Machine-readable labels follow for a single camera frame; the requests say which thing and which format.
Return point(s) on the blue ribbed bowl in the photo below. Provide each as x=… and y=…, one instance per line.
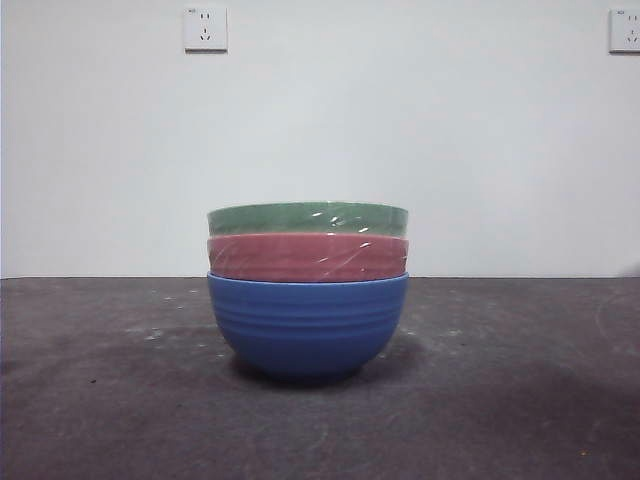
x=307, y=335

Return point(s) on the white wall socket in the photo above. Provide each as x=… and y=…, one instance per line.
x=205, y=29
x=626, y=31

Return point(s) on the red ribbed bowl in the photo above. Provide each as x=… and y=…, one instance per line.
x=280, y=257

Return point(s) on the green ribbed bowl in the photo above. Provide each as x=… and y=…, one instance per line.
x=280, y=219

